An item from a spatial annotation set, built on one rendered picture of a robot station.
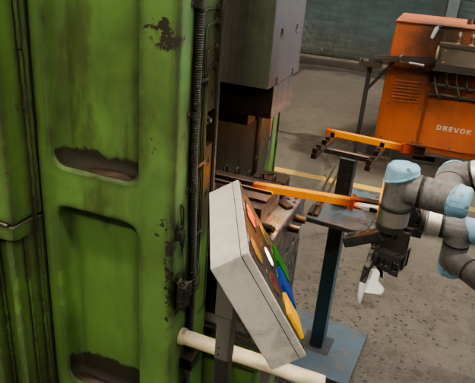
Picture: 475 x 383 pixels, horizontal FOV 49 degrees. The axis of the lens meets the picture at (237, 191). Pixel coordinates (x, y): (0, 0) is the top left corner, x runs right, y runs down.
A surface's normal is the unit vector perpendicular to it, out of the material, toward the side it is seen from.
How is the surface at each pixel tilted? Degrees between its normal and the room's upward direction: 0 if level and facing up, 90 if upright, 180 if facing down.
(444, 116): 90
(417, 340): 0
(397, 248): 90
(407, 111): 90
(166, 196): 89
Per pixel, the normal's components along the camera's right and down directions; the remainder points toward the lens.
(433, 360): 0.07, -0.91
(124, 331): -0.37, 0.36
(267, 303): 0.06, 0.42
